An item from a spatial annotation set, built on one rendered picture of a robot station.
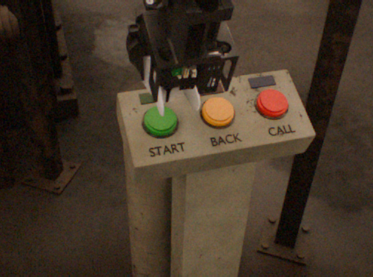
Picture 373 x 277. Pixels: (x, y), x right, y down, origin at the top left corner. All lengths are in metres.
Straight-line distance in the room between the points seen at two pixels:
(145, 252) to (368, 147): 0.86
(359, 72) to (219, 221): 1.31
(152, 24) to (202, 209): 0.34
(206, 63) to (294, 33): 1.72
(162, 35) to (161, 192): 0.47
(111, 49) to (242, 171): 1.35
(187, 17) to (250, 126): 0.29
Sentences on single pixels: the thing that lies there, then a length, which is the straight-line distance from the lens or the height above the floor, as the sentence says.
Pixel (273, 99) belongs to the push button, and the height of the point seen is 0.61.
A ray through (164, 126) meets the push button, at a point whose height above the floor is 0.61.
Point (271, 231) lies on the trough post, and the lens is 1.28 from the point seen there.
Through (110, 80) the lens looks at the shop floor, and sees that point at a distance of 1.77.
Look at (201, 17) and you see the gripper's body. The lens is 0.37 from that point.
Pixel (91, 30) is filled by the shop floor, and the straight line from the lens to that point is 2.09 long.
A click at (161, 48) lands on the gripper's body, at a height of 0.78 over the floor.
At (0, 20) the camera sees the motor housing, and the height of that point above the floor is 0.49.
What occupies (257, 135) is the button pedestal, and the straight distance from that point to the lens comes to 0.63.
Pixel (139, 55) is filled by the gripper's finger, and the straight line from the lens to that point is 0.48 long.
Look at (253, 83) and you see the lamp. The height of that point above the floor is 0.61.
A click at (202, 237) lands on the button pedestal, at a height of 0.40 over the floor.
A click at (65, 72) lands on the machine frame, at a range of 1.71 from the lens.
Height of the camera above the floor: 0.99
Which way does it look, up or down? 40 degrees down
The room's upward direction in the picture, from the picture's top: 2 degrees clockwise
